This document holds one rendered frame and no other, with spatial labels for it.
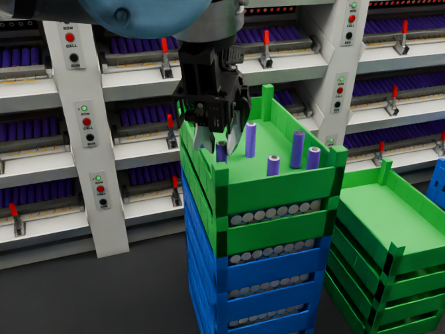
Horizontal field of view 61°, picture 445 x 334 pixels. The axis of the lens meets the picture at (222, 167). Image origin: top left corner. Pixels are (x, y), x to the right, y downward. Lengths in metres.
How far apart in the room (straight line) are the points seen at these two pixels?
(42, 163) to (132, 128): 0.24
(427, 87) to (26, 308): 1.40
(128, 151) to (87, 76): 0.23
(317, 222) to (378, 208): 0.42
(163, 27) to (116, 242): 1.02
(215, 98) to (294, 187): 0.19
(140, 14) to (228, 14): 0.23
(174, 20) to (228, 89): 0.26
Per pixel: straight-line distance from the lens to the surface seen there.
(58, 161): 1.06
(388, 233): 0.96
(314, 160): 0.60
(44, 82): 0.99
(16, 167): 1.08
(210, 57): 0.43
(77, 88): 0.96
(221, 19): 0.42
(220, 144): 0.59
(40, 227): 1.18
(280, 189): 0.56
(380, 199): 1.07
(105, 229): 1.16
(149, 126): 1.08
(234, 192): 0.53
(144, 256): 1.20
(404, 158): 1.52
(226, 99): 0.45
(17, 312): 1.17
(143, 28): 0.21
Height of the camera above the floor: 0.82
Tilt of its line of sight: 31 degrees down
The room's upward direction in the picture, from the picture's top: straight up
